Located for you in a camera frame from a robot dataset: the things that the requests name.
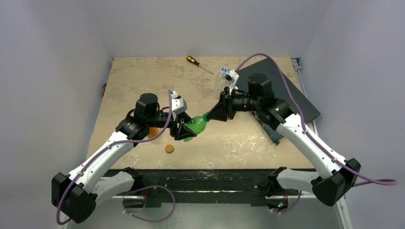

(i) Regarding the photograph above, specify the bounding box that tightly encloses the yellow-black screwdriver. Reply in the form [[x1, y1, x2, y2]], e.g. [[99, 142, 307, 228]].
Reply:
[[186, 55, 213, 74]]

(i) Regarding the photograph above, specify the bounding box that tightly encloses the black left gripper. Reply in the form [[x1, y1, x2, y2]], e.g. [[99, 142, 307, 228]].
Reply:
[[147, 110, 196, 138]]

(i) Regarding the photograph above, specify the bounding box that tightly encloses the orange bottle cap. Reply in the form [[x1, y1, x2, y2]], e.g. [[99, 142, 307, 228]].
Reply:
[[165, 145, 174, 153]]

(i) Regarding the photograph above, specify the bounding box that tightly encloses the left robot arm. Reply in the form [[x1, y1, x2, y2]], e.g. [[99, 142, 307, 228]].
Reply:
[[51, 91, 197, 226]]

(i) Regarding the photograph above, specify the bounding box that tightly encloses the orange juice bottle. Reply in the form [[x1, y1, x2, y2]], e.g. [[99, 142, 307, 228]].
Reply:
[[148, 127, 160, 138]]

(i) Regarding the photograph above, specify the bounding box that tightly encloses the green plastic bottle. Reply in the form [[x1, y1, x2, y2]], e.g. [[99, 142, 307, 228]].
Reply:
[[186, 112, 210, 135]]

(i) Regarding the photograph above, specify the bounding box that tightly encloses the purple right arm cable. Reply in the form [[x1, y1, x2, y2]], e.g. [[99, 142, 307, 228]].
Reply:
[[235, 53, 399, 187]]

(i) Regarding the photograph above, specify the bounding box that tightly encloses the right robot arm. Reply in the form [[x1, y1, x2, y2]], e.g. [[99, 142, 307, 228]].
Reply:
[[206, 73, 361, 206]]

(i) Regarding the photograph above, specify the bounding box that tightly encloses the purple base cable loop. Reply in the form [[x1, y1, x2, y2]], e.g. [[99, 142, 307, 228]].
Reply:
[[122, 185, 176, 223]]

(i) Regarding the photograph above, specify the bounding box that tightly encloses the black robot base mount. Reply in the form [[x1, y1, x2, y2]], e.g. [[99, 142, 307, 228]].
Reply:
[[104, 168, 317, 209]]

